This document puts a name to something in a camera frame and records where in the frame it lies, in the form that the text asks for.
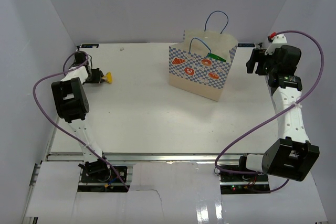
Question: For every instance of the left black corner label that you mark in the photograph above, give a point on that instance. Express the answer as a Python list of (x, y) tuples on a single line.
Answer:
[(85, 46)]

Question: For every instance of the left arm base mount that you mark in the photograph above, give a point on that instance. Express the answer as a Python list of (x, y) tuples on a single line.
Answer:
[(105, 182)]

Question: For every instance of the green Fox's candy bag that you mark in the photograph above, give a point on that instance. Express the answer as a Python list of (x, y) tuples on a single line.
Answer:
[(216, 57)]

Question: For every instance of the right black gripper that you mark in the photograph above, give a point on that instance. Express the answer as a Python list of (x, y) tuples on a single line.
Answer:
[(258, 55)]

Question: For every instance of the right black corner label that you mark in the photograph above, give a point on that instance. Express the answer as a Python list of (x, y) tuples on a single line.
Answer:
[(246, 45)]

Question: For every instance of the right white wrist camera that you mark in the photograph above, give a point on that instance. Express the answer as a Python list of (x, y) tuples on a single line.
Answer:
[(276, 41)]

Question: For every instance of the black corner label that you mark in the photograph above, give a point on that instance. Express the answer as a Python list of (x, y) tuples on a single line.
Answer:
[(246, 45), (85, 46)]

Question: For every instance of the checkered paper bag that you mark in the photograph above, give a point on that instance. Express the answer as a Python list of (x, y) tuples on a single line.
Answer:
[(191, 70)]

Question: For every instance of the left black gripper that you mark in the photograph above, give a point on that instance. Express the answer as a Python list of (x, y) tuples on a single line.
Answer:
[(98, 74)]

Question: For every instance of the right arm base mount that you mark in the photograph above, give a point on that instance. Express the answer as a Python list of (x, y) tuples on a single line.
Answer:
[(241, 184)]

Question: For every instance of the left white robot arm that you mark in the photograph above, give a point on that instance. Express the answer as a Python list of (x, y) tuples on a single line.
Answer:
[(72, 105)]

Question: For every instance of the yellow M&M's pack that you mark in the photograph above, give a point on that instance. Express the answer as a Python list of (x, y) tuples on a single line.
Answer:
[(109, 78)]

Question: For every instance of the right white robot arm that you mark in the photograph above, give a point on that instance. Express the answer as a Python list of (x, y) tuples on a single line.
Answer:
[(292, 155)]

